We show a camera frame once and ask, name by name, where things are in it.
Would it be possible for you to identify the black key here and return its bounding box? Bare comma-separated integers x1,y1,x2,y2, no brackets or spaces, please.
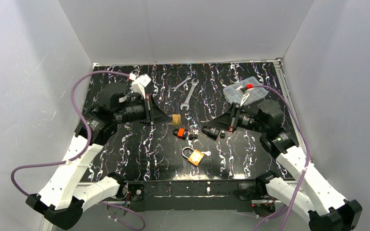
219,129,226,139

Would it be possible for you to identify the black Kaijing padlock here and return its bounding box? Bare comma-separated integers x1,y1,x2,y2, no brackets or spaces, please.
201,125,221,141

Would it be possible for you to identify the small brass padlock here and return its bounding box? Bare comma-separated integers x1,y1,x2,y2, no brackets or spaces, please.
171,114,181,126

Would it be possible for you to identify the orange black padlock with keys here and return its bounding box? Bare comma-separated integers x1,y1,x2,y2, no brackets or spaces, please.
172,128,198,141

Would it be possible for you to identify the large brass padlock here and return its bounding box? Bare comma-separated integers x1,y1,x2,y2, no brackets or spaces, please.
181,147,211,167

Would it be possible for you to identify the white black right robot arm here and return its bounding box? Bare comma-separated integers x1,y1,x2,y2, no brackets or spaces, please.
207,100,362,231

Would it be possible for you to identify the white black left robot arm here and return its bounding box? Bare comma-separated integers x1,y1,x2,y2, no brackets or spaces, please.
26,83,172,230

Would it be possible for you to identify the clear plastic screw box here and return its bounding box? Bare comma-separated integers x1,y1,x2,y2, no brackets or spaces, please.
223,77,268,105

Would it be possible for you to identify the large silver wrench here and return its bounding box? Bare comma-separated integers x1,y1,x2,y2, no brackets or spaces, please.
180,79,199,111

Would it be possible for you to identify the small silver wrench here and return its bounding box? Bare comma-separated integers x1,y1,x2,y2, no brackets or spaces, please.
171,76,192,92

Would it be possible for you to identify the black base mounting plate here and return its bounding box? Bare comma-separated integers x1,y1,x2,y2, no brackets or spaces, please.
127,180,274,212

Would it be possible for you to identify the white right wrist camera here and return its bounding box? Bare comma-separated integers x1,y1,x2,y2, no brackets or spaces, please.
238,83,254,107

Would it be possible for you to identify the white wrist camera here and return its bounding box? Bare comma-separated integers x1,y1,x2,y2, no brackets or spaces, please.
238,83,254,107
129,73,151,99

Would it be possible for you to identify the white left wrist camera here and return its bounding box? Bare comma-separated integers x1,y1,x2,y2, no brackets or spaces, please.
129,73,151,99

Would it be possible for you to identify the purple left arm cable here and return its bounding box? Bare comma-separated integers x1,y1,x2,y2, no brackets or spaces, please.
11,70,146,231

